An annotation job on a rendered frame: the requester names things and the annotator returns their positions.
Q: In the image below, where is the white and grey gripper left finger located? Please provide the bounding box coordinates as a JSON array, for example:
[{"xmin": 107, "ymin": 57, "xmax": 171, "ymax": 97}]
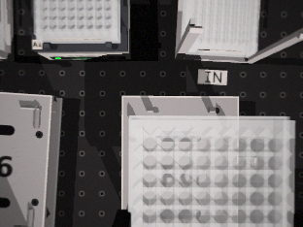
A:
[{"xmin": 112, "ymin": 210, "xmax": 131, "ymax": 227}]

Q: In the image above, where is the white rectangular plate nest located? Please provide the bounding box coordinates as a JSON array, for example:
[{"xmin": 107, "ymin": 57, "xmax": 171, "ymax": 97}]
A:
[{"xmin": 121, "ymin": 96, "xmax": 239, "ymax": 210}]

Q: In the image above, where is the grey perforated base plate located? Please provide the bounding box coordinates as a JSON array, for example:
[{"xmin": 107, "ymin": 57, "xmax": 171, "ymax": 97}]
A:
[{"xmin": 0, "ymin": 0, "xmax": 303, "ymax": 227}]

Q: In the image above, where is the grey nest plate labelled n6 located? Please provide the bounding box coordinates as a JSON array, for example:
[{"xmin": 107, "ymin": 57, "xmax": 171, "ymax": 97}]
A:
[{"xmin": 0, "ymin": 92, "xmax": 63, "ymax": 227}]

